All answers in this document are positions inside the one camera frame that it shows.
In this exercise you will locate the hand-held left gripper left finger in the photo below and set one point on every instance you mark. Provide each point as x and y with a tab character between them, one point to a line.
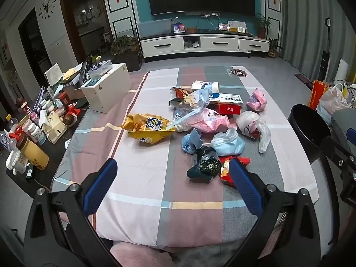
101	185

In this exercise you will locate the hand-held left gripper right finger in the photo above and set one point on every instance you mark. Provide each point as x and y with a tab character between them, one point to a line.
246	186

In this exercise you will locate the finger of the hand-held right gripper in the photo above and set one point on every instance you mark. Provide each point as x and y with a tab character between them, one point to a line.
340	154
352	136

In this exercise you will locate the red snack wrapper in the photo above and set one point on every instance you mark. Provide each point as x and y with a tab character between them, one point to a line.
226	169

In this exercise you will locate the black round trash bin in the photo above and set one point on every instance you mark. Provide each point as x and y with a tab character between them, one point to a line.
306	128

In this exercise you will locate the light blue face mask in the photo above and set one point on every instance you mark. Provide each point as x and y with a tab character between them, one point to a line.
229	144

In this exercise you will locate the black plastic bag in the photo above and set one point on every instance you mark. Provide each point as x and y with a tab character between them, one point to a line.
204	164

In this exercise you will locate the blue shoe cover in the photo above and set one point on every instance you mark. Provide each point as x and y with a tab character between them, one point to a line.
192	143

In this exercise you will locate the yellow chip bag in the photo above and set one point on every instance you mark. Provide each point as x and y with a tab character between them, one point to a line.
147	129

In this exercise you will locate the pink plastic wrapper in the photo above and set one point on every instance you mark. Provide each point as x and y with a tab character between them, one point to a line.
212	121

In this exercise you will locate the red cigarette box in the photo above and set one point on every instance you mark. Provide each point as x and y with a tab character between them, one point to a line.
228	109

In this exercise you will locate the pink tissue packet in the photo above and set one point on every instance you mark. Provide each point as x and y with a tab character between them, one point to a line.
257	100

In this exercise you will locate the white blue toothpaste box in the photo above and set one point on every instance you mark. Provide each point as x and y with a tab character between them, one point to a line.
226	98

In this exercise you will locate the clear plastic bag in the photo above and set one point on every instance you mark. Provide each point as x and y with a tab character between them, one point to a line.
192	105

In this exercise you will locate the white blue paper cup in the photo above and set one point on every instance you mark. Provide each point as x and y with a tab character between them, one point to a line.
204	85

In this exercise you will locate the red brown snack packet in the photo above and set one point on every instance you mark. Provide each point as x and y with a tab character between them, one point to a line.
178	96

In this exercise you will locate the large white plastic bag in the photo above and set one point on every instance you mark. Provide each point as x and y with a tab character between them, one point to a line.
332	103

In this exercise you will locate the pile of patterned cloth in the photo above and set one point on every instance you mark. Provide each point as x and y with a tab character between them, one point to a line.
351	96

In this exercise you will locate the pink grey plaid tablecloth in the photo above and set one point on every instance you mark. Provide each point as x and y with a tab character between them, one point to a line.
144	178

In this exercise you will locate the orange paper bag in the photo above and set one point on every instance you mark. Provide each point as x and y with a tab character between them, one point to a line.
317	94

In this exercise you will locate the white board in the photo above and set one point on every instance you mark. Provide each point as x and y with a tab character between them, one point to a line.
341	71

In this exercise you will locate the brown coconut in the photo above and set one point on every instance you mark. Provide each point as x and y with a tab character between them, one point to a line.
68	120

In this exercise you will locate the yellow thermos flask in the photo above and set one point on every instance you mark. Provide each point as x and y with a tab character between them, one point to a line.
34	154

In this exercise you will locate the dark floor mat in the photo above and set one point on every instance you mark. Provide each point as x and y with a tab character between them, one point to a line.
303	78

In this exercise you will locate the red plastic toy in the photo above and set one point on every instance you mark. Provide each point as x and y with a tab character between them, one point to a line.
73	110

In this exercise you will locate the pink cushion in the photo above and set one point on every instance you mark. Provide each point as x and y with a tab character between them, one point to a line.
139	256

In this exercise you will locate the upright vacuum cleaner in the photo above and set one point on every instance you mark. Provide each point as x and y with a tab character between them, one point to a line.
324	61

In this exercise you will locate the white pill bottle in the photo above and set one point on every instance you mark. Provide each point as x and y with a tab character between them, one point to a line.
37	135

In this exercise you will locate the white wooden box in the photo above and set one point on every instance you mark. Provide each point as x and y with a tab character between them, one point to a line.
108	91

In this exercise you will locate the red jar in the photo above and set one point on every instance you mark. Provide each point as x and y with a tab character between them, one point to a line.
64	98

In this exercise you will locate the cardboard box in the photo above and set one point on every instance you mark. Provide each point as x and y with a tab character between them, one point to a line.
73	92

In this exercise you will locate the teal patterned packet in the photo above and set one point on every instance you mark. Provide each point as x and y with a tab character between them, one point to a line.
90	83

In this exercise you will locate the red label bottle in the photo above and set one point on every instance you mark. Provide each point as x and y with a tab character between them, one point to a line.
26	109

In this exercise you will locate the clear plastic container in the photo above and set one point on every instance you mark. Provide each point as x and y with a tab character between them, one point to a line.
100	69

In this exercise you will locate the yellow cloth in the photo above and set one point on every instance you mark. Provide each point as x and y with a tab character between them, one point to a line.
68	73

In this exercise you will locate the small potted plant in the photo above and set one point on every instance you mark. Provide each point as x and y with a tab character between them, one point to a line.
274	48

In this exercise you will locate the white paper bag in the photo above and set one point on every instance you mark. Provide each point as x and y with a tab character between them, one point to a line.
53	73

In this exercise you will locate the grey curtain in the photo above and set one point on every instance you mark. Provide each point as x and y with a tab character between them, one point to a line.
306	19

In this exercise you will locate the black plant stand with plants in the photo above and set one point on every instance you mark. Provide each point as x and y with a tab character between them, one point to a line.
126	50

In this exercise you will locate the tall potted plant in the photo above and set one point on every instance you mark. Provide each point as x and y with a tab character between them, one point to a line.
262	25

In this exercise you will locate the white television cabinet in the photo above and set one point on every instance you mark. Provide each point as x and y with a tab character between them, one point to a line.
167	46

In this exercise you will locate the white desk calendar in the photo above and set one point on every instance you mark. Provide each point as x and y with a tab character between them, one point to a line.
237	26

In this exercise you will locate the small photo screen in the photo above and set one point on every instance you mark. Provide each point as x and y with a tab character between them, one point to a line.
224	27

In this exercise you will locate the translucent storage box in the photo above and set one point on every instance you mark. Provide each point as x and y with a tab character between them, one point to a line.
154	28

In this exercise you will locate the black deer wall clock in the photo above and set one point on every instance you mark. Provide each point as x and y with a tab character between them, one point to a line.
47	7

